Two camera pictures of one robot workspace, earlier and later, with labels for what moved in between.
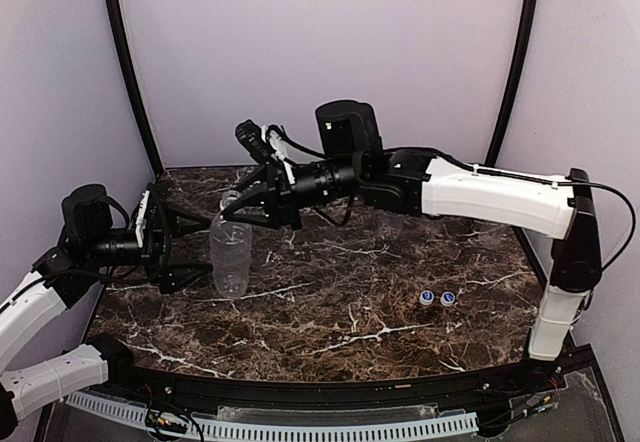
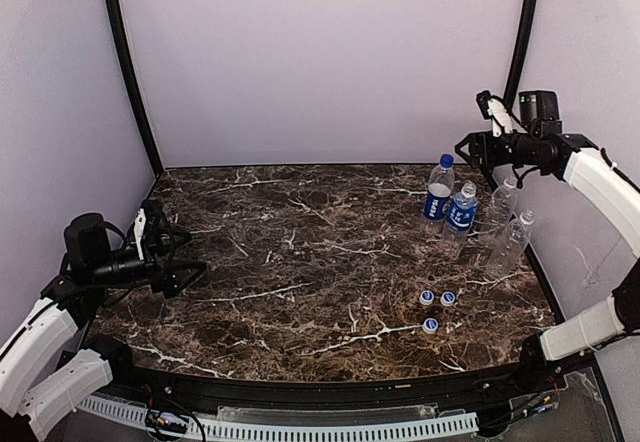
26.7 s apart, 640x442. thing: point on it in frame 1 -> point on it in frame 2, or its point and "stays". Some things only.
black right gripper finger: [251, 212] -> [468, 159]
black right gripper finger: [256, 189] -> [467, 139]
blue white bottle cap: [447, 299] stays
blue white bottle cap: [426, 297] stays
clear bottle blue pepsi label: [389, 227] -> [461, 220]
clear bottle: [230, 244] -> [509, 247]
